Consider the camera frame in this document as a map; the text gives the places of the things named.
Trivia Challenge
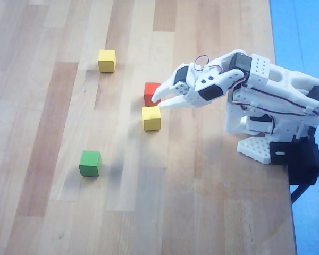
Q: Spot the yellow wooden cube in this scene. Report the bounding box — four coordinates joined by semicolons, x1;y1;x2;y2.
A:
141;106;162;132
97;49;117;73

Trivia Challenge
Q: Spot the black metal strut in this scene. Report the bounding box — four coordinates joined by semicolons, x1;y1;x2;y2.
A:
290;183;313;204

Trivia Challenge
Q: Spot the green wooden cube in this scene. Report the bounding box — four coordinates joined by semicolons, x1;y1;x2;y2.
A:
78;150;103;178

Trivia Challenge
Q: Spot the black table clamp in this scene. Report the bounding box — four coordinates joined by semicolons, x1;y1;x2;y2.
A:
270;138;319;186

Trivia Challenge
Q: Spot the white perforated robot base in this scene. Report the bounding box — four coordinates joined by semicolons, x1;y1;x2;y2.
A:
237;135;272;165

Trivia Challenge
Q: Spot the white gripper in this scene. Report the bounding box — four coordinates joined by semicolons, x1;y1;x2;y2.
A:
151;63;226;109

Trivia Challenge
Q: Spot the red wooden cube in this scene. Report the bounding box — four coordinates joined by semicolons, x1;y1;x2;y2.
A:
144;82;162;107

